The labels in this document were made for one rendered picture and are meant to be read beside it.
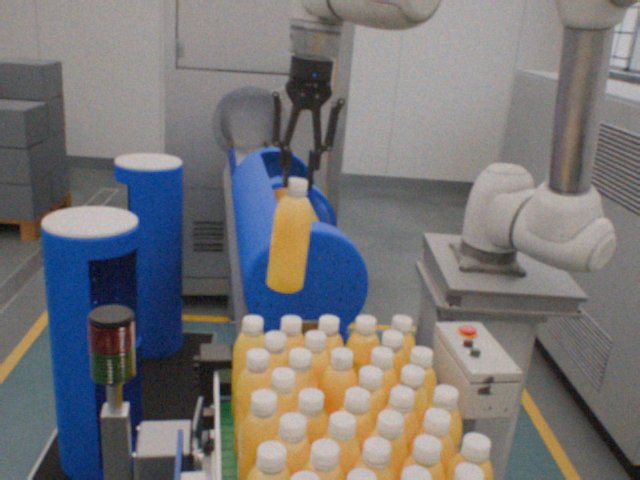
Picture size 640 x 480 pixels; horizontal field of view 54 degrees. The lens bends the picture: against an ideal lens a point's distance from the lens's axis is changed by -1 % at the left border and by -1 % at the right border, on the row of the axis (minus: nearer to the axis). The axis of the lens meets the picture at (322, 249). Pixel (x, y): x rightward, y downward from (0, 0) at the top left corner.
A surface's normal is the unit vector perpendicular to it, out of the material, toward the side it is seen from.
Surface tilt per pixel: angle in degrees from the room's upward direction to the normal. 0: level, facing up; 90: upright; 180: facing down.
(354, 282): 90
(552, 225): 100
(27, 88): 90
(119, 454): 90
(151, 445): 0
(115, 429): 90
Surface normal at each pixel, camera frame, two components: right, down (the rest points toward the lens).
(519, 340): 0.04, 0.35
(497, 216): -0.75, 0.16
